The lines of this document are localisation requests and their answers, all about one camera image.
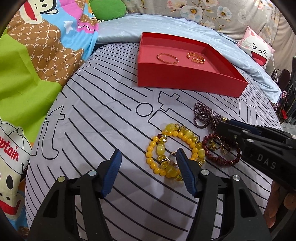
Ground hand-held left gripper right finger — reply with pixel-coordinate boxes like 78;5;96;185
176;148;272;241

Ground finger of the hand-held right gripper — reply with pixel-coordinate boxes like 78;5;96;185
228;119;296;142
217;122;278;145

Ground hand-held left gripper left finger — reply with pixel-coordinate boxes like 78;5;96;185
28;149;122;241

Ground spiral gold ring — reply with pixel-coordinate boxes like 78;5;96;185
208;137;220;150

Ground large yellow bead bracelet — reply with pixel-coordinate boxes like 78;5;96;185
157;123;206;182

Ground dark red bead bracelet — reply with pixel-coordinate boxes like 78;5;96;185
202;133;242;166

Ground purple bead strand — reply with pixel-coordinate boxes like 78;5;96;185
194;103;228;130

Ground small yellow bead bracelet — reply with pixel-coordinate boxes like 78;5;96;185
146;131;205;178

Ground red cardboard box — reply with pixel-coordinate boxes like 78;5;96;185
137;32;249;98

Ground person's right hand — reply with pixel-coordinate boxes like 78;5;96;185
265;179;296;232

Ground grey striped bed sheet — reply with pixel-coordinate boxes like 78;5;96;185
25;42;285;241

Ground dark metal rack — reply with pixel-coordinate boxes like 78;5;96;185
275;56;296;130

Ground pink cartoon cushion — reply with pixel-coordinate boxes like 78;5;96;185
237;25;275;67

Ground thin gold bangle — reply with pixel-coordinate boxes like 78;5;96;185
156;53;179;65

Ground grey floral cloth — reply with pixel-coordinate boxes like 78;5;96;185
122;0;296;70

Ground colourful cartoon blanket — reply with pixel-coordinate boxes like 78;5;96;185
0;0;100;230

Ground light blue quilt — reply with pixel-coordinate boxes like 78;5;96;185
96;17;281;102

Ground green pillow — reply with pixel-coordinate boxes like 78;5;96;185
89;0;126;20

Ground gold chain bracelet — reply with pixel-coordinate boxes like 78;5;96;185
186;52;206;65

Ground white cable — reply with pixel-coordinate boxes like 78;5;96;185
264;0;278;81

